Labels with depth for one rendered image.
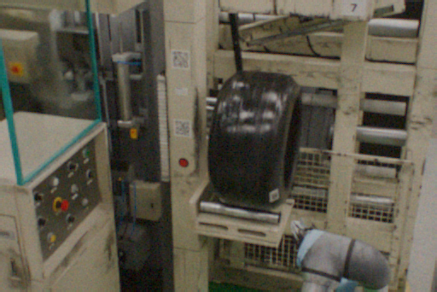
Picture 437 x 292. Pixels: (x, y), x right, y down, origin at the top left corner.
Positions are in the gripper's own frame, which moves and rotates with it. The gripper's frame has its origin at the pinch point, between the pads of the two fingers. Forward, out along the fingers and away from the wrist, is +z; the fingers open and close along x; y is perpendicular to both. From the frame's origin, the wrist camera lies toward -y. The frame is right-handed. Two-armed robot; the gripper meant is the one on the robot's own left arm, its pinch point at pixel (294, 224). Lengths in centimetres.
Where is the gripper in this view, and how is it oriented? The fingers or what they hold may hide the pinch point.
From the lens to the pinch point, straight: 229.5
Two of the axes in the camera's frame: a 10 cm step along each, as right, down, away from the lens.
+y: -2.6, -7.3, -6.3
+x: -8.8, 4.5, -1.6
